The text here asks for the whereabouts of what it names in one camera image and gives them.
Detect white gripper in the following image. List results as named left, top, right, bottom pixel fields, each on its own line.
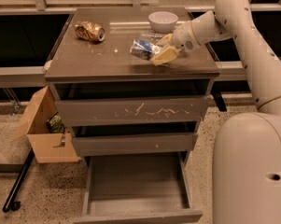
left=150, top=21, right=200, bottom=65

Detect cardboard box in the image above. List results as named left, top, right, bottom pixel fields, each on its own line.
left=12, top=86, right=79, bottom=163

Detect grey middle drawer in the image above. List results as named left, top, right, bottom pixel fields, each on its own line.
left=72, top=133, right=197, bottom=157

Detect grey drawer cabinet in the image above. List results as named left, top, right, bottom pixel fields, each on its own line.
left=44, top=7, right=221, bottom=161

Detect crushed blue silver redbull can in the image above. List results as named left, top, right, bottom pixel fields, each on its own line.
left=130, top=38, right=161, bottom=61

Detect grey top drawer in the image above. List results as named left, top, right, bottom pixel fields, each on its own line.
left=56, top=97, right=208, bottom=127

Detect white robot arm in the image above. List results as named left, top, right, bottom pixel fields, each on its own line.
left=151, top=0, right=281, bottom=224

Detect grey open bottom drawer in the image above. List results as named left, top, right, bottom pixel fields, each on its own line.
left=74, top=152, right=203, bottom=224

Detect crushed gold can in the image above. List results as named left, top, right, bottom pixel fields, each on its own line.
left=75, top=21, right=105, bottom=42

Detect green snack bag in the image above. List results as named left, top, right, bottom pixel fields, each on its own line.
left=46, top=113, right=65, bottom=133

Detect black floor rail leg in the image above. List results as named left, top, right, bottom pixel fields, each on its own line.
left=2, top=150, right=35, bottom=213

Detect white bowl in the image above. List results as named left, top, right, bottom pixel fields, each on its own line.
left=148, top=11, right=178, bottom=34

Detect clear plastic water bottle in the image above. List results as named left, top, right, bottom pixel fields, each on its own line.
left=139, top=31, right=163, bottom=43

